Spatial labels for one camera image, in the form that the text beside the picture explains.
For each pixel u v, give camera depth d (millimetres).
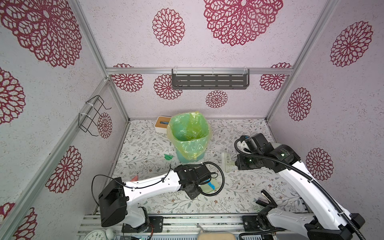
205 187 807
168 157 977
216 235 685
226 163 788
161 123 1126
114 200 398
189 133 987
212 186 788
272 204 791
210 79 975
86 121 743
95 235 674
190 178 543
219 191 597
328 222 382
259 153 498
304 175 413
